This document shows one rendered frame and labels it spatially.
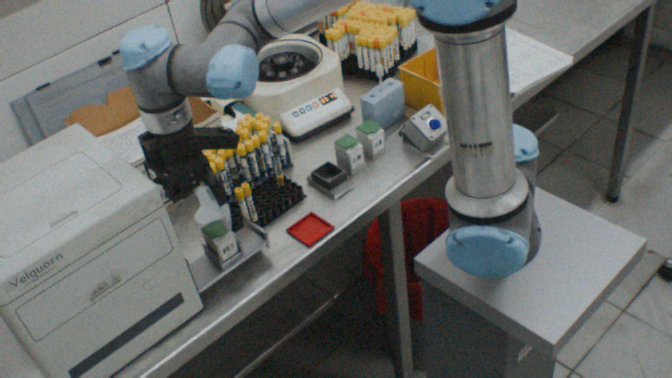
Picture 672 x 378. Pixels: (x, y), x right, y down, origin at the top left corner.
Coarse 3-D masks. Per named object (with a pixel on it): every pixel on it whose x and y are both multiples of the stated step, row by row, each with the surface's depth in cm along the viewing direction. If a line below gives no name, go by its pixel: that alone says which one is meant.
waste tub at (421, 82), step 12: (432, 48) 163; (420, 60) 162; (432, 60) 165; (408, 72) 156; (420, 72) 164; (432, 72) 167; (408, 84) 159; (420, 84) 155; (432, 84) 152; (408, 96) 161; (420, 96) 158; (432, 96) 154; (420, 108) 160
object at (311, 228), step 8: (304, 216) 137; (312, 216) 138; (296, 224) 136; (304, 224) 136; (312, 224) 136; (320, 224) 136; (328, 224) 135; (288, 232) 135; (296, 232) 135; (304, 232) 134; (312, 232) 134; (320, 232) 134; (328, 232) 133; (304, 240) 132; (312, 240) 132
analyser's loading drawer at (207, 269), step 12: (252, 228) 130; (240, 240) 129; (252, 240) 129; (264, 240) 128; (240, 252) 125; (252, 252) 127; (192, 264) 126; (204, 264) 126; (216, 264) 125; (228, 264) 124; (204, 276) 123; (216, 276) 123; (204, 288) 122
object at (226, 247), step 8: (232, 232) 123; (208, 240) 123; (216, 240) 122; (224, 240) 122; (232, 240) 123; (216, 248) 122; (224, 248) 123; (232, 248) 124; (224, 256) 123; (232, 256) 125
